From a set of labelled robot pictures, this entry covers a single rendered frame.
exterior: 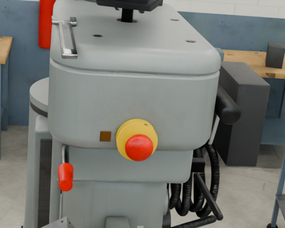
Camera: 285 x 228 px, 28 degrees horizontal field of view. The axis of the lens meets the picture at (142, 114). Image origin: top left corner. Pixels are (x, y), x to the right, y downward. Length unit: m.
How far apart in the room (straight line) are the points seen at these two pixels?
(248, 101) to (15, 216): 2.93
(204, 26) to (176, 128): 4.62
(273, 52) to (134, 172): 4.09
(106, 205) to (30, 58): 4.38
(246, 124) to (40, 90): 0.62
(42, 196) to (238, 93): 0.59
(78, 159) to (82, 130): 0.13
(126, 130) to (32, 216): 0.81
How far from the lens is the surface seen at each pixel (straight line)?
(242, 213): 4.38
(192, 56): 0.82
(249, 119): 1.34
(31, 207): 1.59
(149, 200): 1.04
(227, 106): 0.88
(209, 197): 1.07
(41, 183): 1.52
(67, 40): 0.79
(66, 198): 1.06
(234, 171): 5.01
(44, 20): 5.14
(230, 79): 1.36
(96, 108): 0.82
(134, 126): 0.81
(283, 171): 3.96
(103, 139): 0.83
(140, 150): 0.79
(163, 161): 0.97
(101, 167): 0.96
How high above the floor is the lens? 2.08
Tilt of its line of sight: 20 degrees down
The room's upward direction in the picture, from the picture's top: 6 degrees clockwise
